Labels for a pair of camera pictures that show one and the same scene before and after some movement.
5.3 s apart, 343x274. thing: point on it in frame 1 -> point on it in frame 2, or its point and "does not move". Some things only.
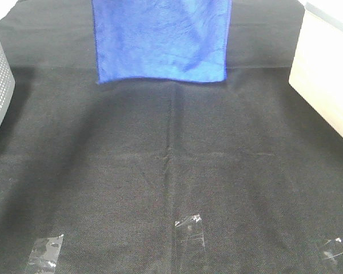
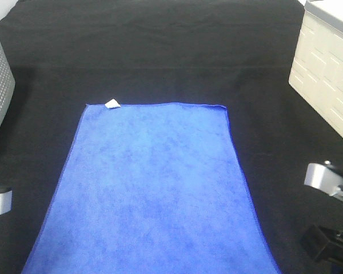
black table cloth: (152, 175) does not move
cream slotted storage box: (322, 66) does not move
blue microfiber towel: (181, 40) -> (152, 188)
